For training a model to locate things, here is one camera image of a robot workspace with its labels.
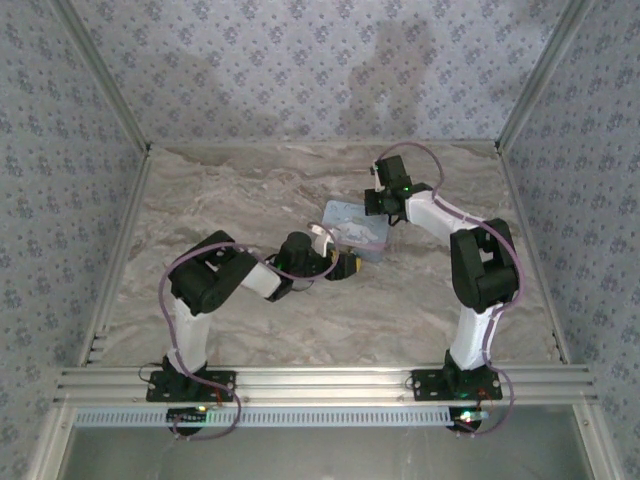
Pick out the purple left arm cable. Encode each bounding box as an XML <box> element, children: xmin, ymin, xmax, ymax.
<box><xmin>158</xmin><ymin>223</ymin><xmax>341</xmax><ymax>444</ymax></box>

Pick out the grey slotted cable duct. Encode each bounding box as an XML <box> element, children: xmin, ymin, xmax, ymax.
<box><xmin>73</xmin><ymin>405</ymin><xmax>494</xmax><ymax>427</ymax></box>

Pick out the aluminium side rail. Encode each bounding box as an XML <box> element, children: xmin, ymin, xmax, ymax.
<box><xmin>78</xmin><ymin>144</ymin><xmax>154</xmax><ymax>366</ymax></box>

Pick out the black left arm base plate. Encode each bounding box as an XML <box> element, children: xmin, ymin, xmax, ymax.
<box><xmin>146</xmin><ymin>368</ymin><xmax>237</xmax><ymax>403</ymax></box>

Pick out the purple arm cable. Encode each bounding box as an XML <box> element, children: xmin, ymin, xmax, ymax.
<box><xmin>158</xmin><ymin>223</ymin><xmax>341</xmax><ymax>444</ymax></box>
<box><xmin>374</xmin><ymin>142</ymin><xmax>524</xmax><ymax>439</ymax></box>

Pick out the blue cartoon tin box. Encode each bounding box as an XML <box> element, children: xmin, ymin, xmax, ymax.
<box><xmin>319</xmin><ymin>199</ymin><xmax>392</xmax><ymax>265</ymax></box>

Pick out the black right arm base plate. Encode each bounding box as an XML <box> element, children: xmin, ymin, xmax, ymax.
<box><xmin>410</xmin><ymin>368</ymin><xmax>503</xmax><ymax>403</ymax></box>

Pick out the black control board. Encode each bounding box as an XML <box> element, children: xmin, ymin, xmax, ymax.
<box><xmin>448</xmin><ymin>406</ymin><xmax>494</xmax><ymax>432</ymax></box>
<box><xmin>167</xmin><ymin>406</ymin><xmax>211</xmax><ymax>437</ymax></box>

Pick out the grey metal panel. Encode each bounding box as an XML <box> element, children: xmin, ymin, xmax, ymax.
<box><xmin>64</xmin><ymin>424</ymin><xmax>596</xmax><ymax>480</ymax></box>

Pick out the aluminium mounting rail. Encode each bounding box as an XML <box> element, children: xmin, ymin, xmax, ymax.
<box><xmin>53</xmin><ymin>364</ymin><xmax>599</xmax><ymax>405</ymax></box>

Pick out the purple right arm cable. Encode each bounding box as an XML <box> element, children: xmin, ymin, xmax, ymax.
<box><xmin>374</xmin><ymin>142</ymin><xmax>524</xmax><ymax>439</ymax></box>

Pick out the aluminium corner post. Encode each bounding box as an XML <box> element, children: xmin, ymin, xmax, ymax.
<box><xmin>49</xmin><ymin>0</ymin><xmax>152</xmax><ymax>152</ymax></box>
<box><xmin>494</xmin><ymin>0</ymin><xmax>597</xmax><ymax>151</ymax></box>

